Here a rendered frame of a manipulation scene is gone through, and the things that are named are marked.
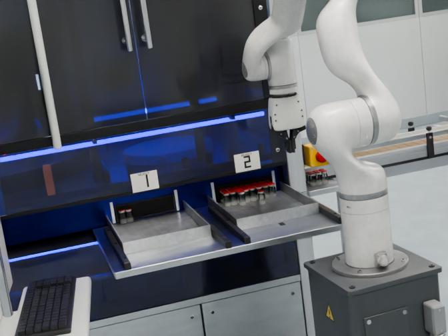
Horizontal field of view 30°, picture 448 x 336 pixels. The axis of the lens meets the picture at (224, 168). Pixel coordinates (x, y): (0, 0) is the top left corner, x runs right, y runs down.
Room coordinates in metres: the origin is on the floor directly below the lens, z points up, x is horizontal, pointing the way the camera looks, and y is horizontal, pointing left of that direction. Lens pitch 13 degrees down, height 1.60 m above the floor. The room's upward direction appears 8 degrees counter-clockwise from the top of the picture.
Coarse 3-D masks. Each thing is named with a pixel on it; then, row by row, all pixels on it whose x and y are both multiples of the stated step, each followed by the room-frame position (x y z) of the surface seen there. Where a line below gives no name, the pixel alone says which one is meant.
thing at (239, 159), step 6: (234, 156) 2.63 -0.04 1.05; (240, 156) 2.64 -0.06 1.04; (252, 156) 2.65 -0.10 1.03; (258, 156) 2.65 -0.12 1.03; (240, 162) 2.64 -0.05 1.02; (252, 162) 2.65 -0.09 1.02; (258, 162) 2.65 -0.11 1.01; (240, 168) 2.64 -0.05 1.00; (246, 168) 2.64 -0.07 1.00; (252, 168) 2.65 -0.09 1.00; (258, 168) 2.65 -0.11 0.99
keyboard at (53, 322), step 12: (36, 288) 2.27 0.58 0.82; (48, 288) 2.23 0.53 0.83; (60, 288) 2.21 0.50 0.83; (72, 288) 2.23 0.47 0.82; (24, 300) 2.19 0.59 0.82; (36, 300) 2.14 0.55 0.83; (48, 300) 2.13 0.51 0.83; (60, 300) 2.12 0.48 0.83; (72, 300) 2.13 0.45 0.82; (24, 312) 2.06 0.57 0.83; (36, 312) 2.05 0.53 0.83; (48, 312) 2.04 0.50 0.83; (60, 312) 2.03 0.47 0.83; (72, 312) 2.05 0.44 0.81; (24, 324) 1.98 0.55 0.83; (36, 324) 1.97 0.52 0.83; (48, 324) 1.95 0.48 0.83; (60, 324) 1.95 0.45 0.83
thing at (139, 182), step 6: (132, 174) 2.55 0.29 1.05; (138, 174) 2.56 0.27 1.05; (144, 174) 2.56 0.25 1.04; (150, 174) 2.56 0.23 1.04; (156, 174) 2.57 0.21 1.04; (132, 180) 2.55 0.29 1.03; (138, 180) 2.55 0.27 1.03; (144, 180) 2.56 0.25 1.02; (150, 180) 2.56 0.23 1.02; (156, 180) 2.57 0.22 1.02; (132, 186) 2.55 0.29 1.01; (138, 186) 2.55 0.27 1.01; (144, 186) 2.56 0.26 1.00; (150, 186) 2.56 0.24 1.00; (156, 186) 2.57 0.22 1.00
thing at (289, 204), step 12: (276, 192) 2.73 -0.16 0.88; (288, 192) 2.67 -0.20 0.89; (300, 192) 2.57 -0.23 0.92; (216, 204) 2.58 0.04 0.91; (252, 204) 2.62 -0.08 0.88; (276, 204) 2.58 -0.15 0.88; (288, 204) 2.57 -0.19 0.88; (300, 204) 2.55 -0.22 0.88; (312, 204) 2.42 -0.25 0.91; (228, 216) 2.45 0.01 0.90; (240, 216) 2.50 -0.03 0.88; (252, 216) 2.37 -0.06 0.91; (264, 216) 2.38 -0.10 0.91; (276, 216) 2.39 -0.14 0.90; (288, 216) 2.40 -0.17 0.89; (300, 216) 2.41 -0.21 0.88; (240, 228) 2.36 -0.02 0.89
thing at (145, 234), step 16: (192, 208) 2.55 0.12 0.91; (112, 224) 2.49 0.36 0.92; (128, 224) 2.58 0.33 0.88; (144, 224) 2.56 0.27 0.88; (160, 224) 2.53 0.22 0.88; (176, 224) 2.51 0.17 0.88; (192, 224) 2.49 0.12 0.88; (208, 224) 2.35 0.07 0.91; (128, 240) 2.41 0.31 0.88; (144, 240) 2.29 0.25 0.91; (160, 240) 2.30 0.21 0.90; (176, 240) 2.31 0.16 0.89; (192, 240) 2.33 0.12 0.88
